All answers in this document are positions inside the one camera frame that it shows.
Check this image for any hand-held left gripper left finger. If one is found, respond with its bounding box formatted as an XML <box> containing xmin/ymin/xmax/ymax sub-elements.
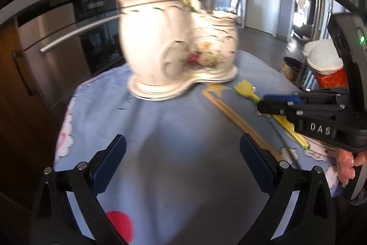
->
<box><xmin>30</xmin><ymin>134</ymin><xmax>127</xmax><ymax>245</ymax></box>

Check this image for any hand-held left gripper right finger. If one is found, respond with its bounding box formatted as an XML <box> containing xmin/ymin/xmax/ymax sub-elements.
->
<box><xmin>239</xmin><ymin>133</ymin><xmax>337</xmax><ymax>245</ymax></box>

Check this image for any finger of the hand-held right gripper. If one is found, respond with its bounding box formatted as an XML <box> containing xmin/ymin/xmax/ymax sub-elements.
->
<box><xmin>263</xmin><ymin>88</ymin><xmax>350</xmax><ymax>104</ymax></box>
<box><xmin>256</xmin><ymin>103</ymin><xmax>349</xmax><ymax>123</ymax></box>

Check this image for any wooden chopstick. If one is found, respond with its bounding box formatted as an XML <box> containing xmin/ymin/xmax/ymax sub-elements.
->
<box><xmin>201</xmin><ymin>90</ymin><xmax>283</xmax><ymax>163</ymax></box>
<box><xmin>206</xmin><ymin>89</ymin><xmax>286</xmax><ymax>160</ymax></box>

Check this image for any white floral ceramic utensil holder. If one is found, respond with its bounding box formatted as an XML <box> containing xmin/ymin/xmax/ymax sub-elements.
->
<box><xmin>116</xmin><ymin>0</ymin><xmax>240</xmax><ymax>102</ymax></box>

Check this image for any person's right hand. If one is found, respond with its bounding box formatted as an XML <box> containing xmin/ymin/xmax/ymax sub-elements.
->
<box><xmin>336</xmin><ymin>149</ymin><xmax>367</xmax><ymax>186</ymax></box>

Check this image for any orange mesh bag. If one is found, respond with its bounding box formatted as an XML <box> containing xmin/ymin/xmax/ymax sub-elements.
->
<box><xmin>314</xmin><ymin>68</ymin><xmax>349</xmax><ymax>90</ymax></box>

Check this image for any dark patterned bin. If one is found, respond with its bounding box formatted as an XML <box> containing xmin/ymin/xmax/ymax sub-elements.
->
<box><xmin>282</xmin><ymin>57</ymin><xmax>305</xmax><ymax>82</ymax></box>

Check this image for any white towel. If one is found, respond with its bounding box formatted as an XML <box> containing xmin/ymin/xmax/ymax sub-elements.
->
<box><xmin>302</xmin><ymin>39</ymin><xmax>345</xmax><ymax>76</ymax></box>

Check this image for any blue cartoon printed cloth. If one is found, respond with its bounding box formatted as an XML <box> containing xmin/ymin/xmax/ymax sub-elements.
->
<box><xmin>54</xmin><ymin>49</ymin><xmax>346</xmax><ymax>245</ymax></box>

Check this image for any white garment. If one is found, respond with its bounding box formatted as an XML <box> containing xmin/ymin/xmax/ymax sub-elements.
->
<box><xmin>229</xmin><ymin>0</ymin><xmax>243</xmax><ymax>26</ymax></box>

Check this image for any wooden base cabinet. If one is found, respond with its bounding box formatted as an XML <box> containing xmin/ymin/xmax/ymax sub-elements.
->
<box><xmin>0</xmin><ymin>18</ymin><xmax>71</xmax><ymax>207</ymax></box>

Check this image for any stainless steel built-in oven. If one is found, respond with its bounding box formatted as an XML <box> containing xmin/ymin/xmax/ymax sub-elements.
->
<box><xmin>15</xmin><ymin>0</ymin><xmax>127</xmax><ymax>108</ymax></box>

